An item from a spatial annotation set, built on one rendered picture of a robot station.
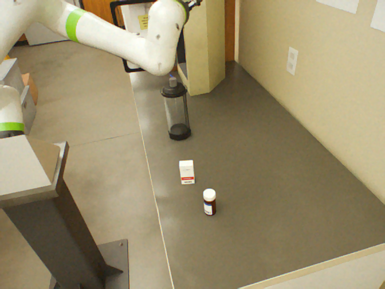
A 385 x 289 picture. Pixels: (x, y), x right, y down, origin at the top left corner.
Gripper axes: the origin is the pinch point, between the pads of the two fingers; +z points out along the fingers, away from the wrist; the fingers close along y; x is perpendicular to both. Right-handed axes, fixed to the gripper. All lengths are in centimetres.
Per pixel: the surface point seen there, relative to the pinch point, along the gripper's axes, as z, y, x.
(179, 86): -21.6, 13.9, 22.3
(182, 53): 42, 26, 17
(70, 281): -48, 119, 78
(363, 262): -65, -22, 86
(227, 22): 61, -2, 18
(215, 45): 26.3, 3.6, 21.5
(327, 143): -18, -25, 74
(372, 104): -34, -43, 56
